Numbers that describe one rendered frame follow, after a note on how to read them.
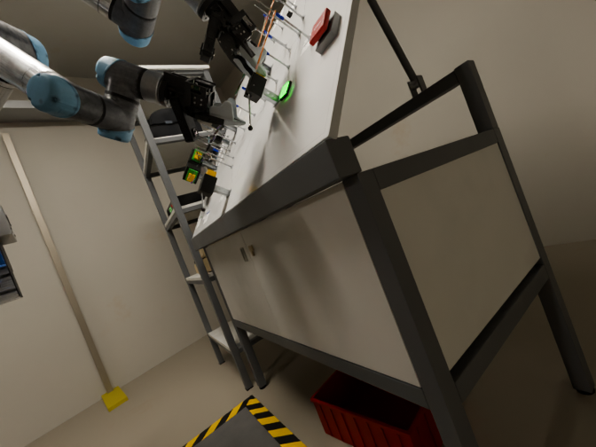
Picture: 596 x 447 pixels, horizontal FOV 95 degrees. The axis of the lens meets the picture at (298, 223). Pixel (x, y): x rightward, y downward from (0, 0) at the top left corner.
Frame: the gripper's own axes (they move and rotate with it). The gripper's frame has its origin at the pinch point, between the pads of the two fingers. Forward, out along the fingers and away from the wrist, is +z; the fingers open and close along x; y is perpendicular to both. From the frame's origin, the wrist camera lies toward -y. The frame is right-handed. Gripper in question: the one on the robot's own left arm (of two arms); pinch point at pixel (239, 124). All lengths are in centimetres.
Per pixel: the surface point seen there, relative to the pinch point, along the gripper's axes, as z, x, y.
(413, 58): 83, 168, 27
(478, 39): 109, 145, 49
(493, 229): 66, -18, 2
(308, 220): 22.8, -24.4, -6.7
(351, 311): 37, -37, -18
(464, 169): 54, -12, 11
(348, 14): 17.8, -8.0, 29.8
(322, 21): 13.4, -7.5, 27.3
